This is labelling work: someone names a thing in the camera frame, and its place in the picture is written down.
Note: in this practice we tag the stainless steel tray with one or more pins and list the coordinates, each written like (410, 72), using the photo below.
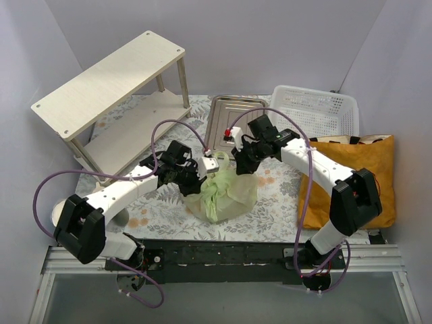
(224, 110)

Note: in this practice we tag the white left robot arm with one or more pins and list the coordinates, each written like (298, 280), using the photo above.
(80, 222)

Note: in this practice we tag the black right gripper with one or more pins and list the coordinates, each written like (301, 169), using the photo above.
(244, 163)

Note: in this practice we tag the light green plastic grocery bag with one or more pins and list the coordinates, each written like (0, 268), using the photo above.
(224, 194)

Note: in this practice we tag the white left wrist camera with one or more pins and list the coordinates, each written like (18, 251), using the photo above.
(206, 165)

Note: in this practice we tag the floral patterned table mat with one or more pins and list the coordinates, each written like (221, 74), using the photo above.
(163, 215)

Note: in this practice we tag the mustard yellow tote bag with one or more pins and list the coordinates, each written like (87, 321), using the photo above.
(373, 152)

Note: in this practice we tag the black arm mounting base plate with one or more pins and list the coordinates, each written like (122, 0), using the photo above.
(194, 261)

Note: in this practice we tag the white wooden two-tier shelf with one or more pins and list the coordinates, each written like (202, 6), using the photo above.
(81, 102)

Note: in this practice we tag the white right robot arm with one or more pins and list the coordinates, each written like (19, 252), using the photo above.
(354, 196)

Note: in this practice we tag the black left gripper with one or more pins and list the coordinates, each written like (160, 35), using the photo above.
(192, 182)

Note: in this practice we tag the white plastic perforated basket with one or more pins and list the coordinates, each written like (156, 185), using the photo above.
(318, 113)

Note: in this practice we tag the aluminium frame rail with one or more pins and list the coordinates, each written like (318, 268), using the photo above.
(364, 258)

